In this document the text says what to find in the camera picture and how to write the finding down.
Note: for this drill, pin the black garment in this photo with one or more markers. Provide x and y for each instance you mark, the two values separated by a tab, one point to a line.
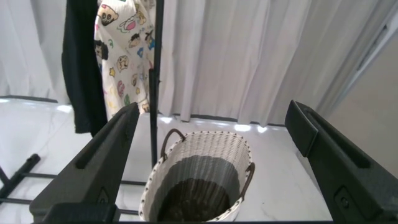
81	62

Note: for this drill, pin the black clothes rack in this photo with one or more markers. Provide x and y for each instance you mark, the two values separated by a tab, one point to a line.
156	93

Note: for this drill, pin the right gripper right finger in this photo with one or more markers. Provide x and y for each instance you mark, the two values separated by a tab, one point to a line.
329	169

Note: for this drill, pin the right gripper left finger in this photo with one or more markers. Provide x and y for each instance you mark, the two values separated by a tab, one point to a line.
93	186

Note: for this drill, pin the white laundry basket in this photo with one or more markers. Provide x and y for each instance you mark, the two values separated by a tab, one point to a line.
211	146

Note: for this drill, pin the white curtain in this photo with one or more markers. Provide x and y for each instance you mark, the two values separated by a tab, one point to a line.
233	56

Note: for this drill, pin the cream printed garment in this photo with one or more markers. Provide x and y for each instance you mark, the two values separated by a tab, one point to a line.
124	56

